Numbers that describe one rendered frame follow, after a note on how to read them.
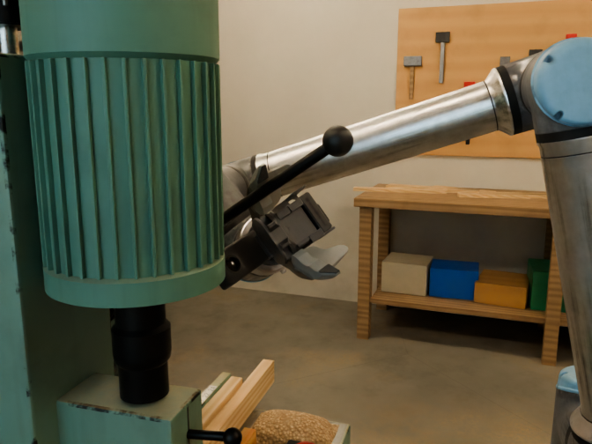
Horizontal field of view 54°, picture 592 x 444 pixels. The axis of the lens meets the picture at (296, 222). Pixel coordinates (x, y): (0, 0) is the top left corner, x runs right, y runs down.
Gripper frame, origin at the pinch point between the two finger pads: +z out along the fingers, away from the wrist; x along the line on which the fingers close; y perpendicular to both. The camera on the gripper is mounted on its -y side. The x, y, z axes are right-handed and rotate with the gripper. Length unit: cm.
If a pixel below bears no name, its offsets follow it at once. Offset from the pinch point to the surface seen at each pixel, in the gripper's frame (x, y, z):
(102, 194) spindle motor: -11.0, -17.1, 12.0
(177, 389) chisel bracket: 7.6, -20.7, -4.7
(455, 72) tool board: -23, 223, -228
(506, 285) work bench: 94, 159, -219
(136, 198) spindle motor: -9.2, -14.9, 12.2
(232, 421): 18.0, -16.6, -24.7
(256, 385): 17.4, -9.9, -32.0
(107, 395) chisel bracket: 3.7, -26.9, -5.4
